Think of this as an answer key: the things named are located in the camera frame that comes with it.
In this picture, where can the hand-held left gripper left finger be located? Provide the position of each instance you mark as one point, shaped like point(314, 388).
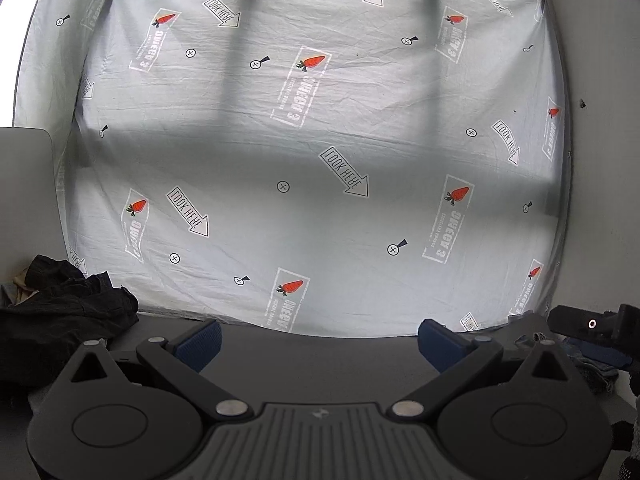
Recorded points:
point(197, 345)

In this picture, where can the blue denim jeans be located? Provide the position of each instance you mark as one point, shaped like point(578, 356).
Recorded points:
point(600, 377)

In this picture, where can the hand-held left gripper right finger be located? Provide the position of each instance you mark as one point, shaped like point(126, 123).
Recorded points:
point(440, 345)

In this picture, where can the tan cloth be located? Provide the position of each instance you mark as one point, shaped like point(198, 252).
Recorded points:
point(24, 282)

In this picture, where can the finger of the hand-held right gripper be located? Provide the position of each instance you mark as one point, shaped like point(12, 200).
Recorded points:
point(600, 352)

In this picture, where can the black garment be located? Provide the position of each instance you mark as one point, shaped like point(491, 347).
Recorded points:
point(50, 330)

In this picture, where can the carrot printed white sheet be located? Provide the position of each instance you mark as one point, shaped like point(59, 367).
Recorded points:
point(300, 160)

